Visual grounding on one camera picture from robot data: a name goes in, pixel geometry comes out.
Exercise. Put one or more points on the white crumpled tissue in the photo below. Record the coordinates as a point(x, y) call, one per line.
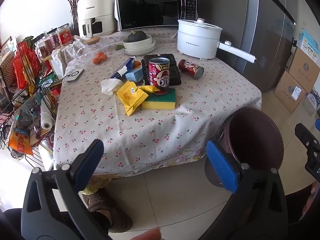
point(110, 85)

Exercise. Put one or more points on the light blue carton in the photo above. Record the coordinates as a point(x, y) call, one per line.
point(134, 75)

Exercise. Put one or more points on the black microwave oven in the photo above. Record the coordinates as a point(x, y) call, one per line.
point(150, 7)

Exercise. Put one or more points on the small yellow snack packet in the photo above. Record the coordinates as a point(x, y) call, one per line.
point(150, 88)

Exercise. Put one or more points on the person's left hand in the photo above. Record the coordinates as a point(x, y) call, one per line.
point(147, 234)

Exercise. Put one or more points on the red plastic bag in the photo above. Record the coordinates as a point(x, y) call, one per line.
point(23, 63)

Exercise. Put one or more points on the person's right hand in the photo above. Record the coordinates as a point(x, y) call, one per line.
point(316, 188)

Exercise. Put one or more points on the small green object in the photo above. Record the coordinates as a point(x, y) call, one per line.
point(119, 47)

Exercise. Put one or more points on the white air fryer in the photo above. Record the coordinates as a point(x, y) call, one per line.
point(96, 12)

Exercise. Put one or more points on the brown plastic waste bin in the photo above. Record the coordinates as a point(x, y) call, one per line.
point(252, 135)

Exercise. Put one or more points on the blue white printed box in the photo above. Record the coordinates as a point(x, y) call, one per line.
point(310, 43)

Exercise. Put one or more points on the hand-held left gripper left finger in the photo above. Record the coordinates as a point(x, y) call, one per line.
point(88, 165)

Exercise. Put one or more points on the grey refrigerator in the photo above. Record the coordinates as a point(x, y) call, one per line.
point(265, 35)

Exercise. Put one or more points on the glass jar wooden lid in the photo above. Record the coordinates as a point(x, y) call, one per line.
point(92, 46)

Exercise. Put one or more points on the brown fuzzy slipper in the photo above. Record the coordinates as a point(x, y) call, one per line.
point(117, 215)

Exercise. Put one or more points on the white ceramic bowl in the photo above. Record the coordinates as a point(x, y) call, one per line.
point(137, 44)

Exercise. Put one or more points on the orange printed packet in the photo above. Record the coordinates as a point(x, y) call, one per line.
point(21, 143)

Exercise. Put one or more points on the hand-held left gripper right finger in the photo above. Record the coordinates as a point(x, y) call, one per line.
point(222, 165)

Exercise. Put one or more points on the small orange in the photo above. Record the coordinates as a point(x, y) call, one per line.
point(100, 54)
point(96, 60)
point(104, 58)

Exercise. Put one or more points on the large yellow snack packet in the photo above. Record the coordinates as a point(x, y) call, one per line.
point(130, 97)

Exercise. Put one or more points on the cherry print tablecloth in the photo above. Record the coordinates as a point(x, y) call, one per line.
point(200, 110)

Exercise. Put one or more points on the dark blue printed box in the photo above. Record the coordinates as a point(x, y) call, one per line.
point(125, 67)

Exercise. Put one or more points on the white electric cooking pot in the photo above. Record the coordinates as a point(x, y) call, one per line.
point(197, 40)

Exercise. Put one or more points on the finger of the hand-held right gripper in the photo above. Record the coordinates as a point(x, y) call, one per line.
point(303, 135)

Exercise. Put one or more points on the woven basket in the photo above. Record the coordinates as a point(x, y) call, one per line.
point(7, 66)

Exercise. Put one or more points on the glass jar red label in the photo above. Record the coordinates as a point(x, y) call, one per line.
point(43, 46)
point(64, 35)
point(53, 40)

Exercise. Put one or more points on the large brown cardboard box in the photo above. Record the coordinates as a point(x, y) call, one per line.
point(290, 92)

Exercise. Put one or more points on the dried branches in vase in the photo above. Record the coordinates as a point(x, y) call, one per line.
point(75, 17)

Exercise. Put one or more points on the dark green squash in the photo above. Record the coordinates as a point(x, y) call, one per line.
point(137, 37)

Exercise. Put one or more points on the flat printed box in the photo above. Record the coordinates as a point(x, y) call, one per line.
point(314, 101)

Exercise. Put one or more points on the yellow green sponge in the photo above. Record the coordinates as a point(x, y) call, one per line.
point(162, 101)

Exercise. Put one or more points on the red cartoon drink can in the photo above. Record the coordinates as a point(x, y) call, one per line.
point(159, 76)
point(190, 68)

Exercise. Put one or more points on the yellow floral undercloth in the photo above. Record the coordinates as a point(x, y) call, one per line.
point(100, 180)

